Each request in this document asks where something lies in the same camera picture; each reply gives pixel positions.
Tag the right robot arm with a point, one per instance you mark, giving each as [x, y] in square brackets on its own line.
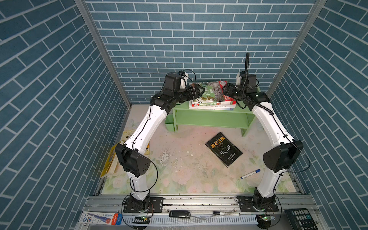
[284, 148]

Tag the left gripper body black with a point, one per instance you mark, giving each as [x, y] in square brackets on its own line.
[189, 95]

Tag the small green pen cup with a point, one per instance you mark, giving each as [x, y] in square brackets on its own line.
[169, 123]

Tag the black calculator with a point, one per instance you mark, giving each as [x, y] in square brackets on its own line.
[300, 219]

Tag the yellow cartoon history book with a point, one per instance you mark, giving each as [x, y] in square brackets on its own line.
[127, 134]

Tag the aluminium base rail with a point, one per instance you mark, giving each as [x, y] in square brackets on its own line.
[201, 207]

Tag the green wooden shelf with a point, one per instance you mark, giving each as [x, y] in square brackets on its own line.
[237, 118]

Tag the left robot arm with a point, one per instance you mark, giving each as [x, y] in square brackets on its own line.
[131, 154]

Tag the black remote device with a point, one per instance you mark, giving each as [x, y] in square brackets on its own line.
[182, 214]

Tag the green nature encyclopedia book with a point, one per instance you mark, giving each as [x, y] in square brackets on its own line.
[212, 96]

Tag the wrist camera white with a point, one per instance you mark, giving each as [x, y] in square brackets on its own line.
[184, 78]
[238, 79]

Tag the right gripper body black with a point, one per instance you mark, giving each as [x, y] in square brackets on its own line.
[233, 92]

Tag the red blue pen package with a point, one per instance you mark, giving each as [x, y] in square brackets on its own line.
[100, 218]

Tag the black book yellow title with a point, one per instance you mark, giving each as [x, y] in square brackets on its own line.
[224, 149]

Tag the white La Dame book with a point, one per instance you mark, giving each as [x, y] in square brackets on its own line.
[212, 107]

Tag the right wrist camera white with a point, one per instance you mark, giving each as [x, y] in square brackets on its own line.
[238, 79]

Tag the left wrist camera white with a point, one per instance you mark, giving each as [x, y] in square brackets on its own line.
[184, 78]

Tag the blue white marker pen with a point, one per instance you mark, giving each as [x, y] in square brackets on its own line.
[250, 174]

